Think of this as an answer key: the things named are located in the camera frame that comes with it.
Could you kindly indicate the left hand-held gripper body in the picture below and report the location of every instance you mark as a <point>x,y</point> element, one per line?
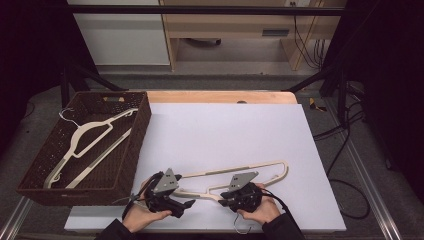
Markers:
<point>163,186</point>

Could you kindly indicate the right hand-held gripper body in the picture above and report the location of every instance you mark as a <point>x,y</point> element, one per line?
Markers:
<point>245,196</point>

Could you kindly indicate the cream plastic clothes hanger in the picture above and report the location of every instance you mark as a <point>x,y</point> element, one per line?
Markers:
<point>230,170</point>
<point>95,124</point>

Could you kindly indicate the brown wicker basket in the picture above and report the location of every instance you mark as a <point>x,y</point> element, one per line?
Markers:
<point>33,156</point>

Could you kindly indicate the person's right hand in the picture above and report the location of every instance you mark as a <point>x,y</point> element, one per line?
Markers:
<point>266,211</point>

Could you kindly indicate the person's left hand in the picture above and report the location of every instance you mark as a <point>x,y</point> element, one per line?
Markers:
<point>140,218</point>

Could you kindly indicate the white board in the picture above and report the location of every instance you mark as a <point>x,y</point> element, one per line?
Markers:
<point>216,133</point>

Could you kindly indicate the wooden table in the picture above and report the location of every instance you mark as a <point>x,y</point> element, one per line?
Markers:
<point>200,96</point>

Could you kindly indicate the yellow black tool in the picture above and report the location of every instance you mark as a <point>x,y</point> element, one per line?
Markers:
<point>315,105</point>

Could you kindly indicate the office chair base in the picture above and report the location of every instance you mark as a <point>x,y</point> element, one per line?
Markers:
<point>203,41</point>

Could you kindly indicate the black metal stand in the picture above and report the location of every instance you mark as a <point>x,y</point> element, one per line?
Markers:
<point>66,83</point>
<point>341,90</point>

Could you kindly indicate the white cabinet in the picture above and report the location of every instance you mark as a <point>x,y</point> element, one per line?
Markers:
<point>123,40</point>

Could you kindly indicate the beige desk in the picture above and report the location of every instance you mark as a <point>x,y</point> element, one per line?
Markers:
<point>233,26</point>

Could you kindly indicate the black curtain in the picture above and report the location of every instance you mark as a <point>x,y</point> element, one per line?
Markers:
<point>30,50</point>
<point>383,66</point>

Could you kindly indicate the aluminium rail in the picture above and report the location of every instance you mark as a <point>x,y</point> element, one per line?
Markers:
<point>373,193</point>
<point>13,220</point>

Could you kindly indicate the black frame bar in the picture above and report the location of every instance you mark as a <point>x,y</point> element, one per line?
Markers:
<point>200,10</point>

